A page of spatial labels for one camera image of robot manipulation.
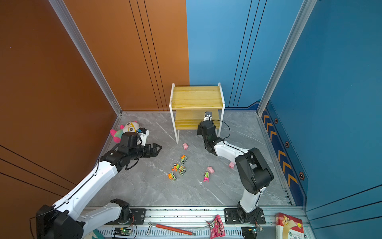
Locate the circuit board right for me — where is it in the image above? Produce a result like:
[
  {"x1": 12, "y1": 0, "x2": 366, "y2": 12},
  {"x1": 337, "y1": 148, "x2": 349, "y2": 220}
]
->
[{"x1": 241, "y1": 225, "x2": 264, "y2": 239}]

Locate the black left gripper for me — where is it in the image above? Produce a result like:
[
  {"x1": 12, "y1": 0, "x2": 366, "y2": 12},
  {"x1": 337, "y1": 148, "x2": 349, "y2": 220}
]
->
[{"x1": 129, "y1": 142, "x2": 162, "y2": 161}]

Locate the red white box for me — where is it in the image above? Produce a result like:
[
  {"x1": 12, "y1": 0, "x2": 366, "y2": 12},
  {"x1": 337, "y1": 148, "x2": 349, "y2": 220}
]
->
[{"x1": 275, "y1": 213, "x2": 305, "y2": 239}]

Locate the aluminium corner post left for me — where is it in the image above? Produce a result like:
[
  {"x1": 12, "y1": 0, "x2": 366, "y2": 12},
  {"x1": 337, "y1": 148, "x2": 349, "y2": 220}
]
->
[{"x1": 49, "y1": 0, "x2": 123, "y2": 116}]

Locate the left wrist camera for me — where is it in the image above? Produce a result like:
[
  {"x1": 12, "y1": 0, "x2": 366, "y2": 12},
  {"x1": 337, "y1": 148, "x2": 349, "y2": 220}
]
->
[{"x1": 138, "y1": 127, "x2": 149, "y2": 146}]

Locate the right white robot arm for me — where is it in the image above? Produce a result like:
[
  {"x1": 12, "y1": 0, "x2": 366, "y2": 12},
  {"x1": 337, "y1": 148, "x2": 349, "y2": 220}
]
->
[{"x1": 197, "y1": 120, "x2": 274, "y2": 225}]

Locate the green orange toy truck top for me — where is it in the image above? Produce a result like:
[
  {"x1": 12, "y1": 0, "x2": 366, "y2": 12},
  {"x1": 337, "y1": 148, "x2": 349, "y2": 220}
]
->
[{"x1": 180, "y1": 155, "x2": 188, "y2": 164}]

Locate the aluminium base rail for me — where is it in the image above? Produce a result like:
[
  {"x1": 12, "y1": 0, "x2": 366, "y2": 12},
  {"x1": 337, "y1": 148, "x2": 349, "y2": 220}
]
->
[{"x1": 98, "y1": 206, "x2": 315, "y2": 239}]

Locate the pink snack packet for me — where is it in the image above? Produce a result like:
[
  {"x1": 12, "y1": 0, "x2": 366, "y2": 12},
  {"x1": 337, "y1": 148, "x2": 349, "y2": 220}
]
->
[{"x1": 207, "y1": 215, "x2": 226, "y2": 239}]

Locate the orange toy truck middle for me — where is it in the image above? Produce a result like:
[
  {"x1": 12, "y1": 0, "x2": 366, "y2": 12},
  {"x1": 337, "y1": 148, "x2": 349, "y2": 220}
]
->
[{"x1": 172, "y1": 163, "x2": 180, "y2": 172}]

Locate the teal cloth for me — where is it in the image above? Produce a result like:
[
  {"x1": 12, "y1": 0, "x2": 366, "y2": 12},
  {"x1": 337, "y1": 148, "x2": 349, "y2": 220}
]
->
[{"x1": 83, "y1": 230, "x2": 105, "y2": 239}]

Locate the plush doll pink white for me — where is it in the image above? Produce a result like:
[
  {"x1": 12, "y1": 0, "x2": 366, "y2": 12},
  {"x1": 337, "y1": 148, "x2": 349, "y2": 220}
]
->
[{"x1": 109, "y1": 121, "x2": 140, "y2": 143}]

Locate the red handled tool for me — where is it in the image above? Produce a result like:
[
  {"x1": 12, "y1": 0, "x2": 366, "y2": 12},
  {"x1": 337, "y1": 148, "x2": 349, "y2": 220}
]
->
[{"x1": 146, "y1": 224, "x2": 196, "y2": 236}]

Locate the green circuit board left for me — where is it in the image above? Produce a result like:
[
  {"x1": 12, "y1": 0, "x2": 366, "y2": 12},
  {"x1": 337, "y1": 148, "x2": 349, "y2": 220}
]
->
[{"x1": 113, "y1": 227, "x2": 133, "y2": 237}]

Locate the aluminium corner post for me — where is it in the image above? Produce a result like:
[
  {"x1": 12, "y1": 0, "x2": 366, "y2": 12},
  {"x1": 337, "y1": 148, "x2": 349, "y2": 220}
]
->
[
  {"x1": 257, "y1": 0, "x2": 317, "y2": 117},
  {"x1": 49, "y1": 0, "x2": 123, "y2": 116}
]

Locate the pink toy truck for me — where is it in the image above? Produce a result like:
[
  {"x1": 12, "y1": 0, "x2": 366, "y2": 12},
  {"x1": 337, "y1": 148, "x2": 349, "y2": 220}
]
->
[{"x1": 204, "y1": 171, "x2": 210, "y2": 182}]

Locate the aluminium corner post right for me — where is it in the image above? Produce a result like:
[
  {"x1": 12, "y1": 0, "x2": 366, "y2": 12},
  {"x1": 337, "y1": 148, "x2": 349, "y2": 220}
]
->
[{"x1": 257, "y1": 0, "x2": 317, "y2": 117}]

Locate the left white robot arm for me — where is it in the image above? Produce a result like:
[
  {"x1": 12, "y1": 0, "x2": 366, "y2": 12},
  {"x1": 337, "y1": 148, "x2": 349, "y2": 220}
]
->
[{"x1": 35, "y1": 128, "x2": 162, "y2": 239}]

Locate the orange green toy truck bottom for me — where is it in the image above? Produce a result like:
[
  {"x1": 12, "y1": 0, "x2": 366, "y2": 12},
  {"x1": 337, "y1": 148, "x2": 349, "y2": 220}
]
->
[{"x1": 168, "y1": 172, "x2": 177, "y2": 181}]

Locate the white shelf frame with wood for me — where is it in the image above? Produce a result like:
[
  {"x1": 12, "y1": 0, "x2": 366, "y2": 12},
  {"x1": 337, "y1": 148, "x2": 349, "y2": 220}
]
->
[{"x1": 169, "y1": 83, "x2": 225, "y2": 143}]

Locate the green toy truck middle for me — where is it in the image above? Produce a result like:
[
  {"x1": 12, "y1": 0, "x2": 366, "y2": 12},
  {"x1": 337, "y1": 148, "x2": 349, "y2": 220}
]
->
[{"x1": 178, "y1": 165, "x2": 186, "y2": 175}]

